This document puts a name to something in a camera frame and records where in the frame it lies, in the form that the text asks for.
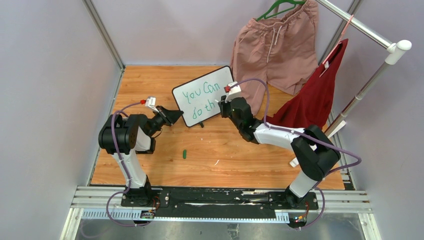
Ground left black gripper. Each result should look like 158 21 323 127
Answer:
147 106 183 137

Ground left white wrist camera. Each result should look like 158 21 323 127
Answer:
140 96 159 113

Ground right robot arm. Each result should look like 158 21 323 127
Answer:
217 96 341 209

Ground pink clothes hanger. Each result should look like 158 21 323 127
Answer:
319 14 354 77

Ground purple cable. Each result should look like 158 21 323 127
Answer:
224 78 363 229
105 98 157 228

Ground small black-framed whiteboard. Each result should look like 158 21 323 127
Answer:
171 66 234 128

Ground metal clothes rack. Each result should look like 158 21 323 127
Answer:
289 0 413 168

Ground dark red garment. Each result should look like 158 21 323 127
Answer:
266 38 349 128

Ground pink shorts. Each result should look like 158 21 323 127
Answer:
230 0 319 115

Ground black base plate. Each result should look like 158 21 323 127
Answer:
121 186 319 220

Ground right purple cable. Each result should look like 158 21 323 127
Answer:
224 78 363 229

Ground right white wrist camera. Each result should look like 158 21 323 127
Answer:
224 81 242 103

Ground green clothes hanger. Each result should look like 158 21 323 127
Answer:
256 0 306 21

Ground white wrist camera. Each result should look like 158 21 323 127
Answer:
224 81 242 103
140 96 159 113

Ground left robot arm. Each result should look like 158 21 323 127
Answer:
98 105 184 207

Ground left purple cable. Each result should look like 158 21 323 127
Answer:
105 98 157 228

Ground aluminium rail frame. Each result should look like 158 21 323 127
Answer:
60 186 382 240

